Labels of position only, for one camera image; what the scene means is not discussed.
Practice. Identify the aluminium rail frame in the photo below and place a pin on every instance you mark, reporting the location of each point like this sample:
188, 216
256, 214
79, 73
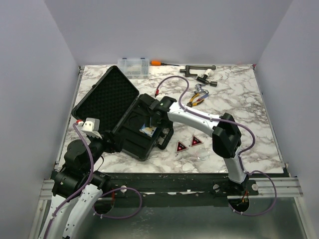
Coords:
256, 187

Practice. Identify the orange handle screwdriver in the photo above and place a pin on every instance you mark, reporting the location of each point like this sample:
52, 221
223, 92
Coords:
160, 63

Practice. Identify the clear round dealer button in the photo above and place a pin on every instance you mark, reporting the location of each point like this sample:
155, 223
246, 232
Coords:
203, 154

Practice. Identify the black foam lined carry case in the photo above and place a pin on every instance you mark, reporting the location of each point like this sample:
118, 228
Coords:
114, 101

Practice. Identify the clear plastic screw box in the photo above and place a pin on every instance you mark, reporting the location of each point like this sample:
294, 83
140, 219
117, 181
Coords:
134, 68

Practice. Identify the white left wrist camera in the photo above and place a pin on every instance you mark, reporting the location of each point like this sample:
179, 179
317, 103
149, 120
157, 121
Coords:
90, 126

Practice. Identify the yellow black pliers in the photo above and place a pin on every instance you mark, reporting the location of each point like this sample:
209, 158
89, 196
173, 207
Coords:
196, 100

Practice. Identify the black T-handle tool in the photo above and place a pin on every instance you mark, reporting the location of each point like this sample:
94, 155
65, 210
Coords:
206, 82

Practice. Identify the red triangle all-in button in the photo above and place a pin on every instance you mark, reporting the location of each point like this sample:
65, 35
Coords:
195, 141
180, 147

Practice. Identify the black metal puller tool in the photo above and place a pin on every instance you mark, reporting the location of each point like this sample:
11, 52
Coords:
188, 68

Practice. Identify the blue playing card deck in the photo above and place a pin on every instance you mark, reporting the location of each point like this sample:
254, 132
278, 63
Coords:
149, 131

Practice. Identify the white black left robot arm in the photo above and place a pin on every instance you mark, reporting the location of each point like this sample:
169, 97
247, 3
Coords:
77, 186

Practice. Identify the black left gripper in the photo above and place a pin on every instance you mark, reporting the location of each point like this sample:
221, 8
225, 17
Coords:
116, 143

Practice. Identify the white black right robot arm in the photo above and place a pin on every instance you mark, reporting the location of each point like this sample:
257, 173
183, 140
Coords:
224, 131

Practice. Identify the white cylinder connector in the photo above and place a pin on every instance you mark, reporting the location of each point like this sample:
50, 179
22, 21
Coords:
208, 72

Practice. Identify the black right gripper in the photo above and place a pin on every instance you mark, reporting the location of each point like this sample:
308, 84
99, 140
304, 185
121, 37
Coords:
164, 124

